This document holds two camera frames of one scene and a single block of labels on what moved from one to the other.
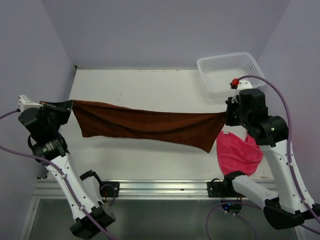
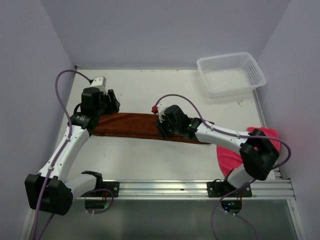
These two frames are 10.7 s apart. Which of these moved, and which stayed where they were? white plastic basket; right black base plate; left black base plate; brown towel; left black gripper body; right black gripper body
Moved: brown towel; right black gripper body; left black gripper body
Stayed: right black base plate; white plastic basket; left black base plate
